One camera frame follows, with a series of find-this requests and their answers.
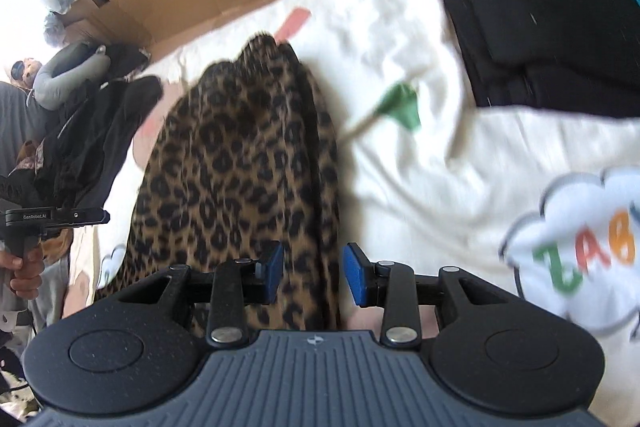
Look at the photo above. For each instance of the plush toy with sunglasses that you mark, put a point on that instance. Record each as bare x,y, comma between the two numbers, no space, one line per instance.
27,74

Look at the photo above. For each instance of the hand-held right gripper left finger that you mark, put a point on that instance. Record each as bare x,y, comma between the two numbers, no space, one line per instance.
272,269

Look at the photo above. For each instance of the printed white blanket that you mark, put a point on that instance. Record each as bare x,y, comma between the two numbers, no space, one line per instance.
425,182

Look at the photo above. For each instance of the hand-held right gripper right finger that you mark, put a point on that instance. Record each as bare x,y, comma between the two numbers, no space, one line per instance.
357,274

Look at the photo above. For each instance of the cardboard box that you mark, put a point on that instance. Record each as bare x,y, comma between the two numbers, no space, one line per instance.
85,19

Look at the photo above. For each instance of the black bag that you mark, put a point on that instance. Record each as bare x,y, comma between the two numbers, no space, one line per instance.
540,7

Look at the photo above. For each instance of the person's left hand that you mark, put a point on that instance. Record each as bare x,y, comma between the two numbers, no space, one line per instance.
15,263

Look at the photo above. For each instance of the black garment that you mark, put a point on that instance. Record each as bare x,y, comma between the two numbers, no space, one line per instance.
122,59
100,132

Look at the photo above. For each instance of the leopard print garment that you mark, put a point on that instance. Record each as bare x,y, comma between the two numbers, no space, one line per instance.
225,157

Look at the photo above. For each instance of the grey garment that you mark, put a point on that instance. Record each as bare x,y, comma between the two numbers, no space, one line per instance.
17,122

